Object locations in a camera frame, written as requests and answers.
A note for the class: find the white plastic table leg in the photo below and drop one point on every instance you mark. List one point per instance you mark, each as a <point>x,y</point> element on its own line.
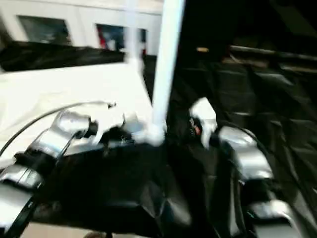
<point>133,32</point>
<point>168,62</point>

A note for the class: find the white plastic table top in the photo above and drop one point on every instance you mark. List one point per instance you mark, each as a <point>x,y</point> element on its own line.
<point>62,84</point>

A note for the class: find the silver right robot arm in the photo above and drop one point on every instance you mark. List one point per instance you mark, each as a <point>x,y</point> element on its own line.
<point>247,153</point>

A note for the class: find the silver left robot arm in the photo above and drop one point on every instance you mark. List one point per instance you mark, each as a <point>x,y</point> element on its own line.
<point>57,134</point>

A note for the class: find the small tan label tag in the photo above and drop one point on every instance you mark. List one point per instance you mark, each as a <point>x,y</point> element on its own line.
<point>202,49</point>

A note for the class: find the black plastic sheet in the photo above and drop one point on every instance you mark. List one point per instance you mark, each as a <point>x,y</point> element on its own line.
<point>272,111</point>

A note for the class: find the metal rod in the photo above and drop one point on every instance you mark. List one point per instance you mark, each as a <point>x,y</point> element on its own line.
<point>272,52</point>

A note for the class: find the black backdrop cloth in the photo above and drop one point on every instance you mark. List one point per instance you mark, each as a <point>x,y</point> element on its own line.
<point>247,22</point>

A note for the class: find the white glass-door cabinet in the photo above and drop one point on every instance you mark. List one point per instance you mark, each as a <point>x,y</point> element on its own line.
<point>79,15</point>

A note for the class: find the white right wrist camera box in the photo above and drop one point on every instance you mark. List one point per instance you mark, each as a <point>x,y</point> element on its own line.
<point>204,111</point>

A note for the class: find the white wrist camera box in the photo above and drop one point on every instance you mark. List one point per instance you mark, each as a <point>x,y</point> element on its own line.
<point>111,121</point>
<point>204,111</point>

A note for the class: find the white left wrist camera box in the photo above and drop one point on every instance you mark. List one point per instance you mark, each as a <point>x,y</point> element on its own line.
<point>111,121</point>

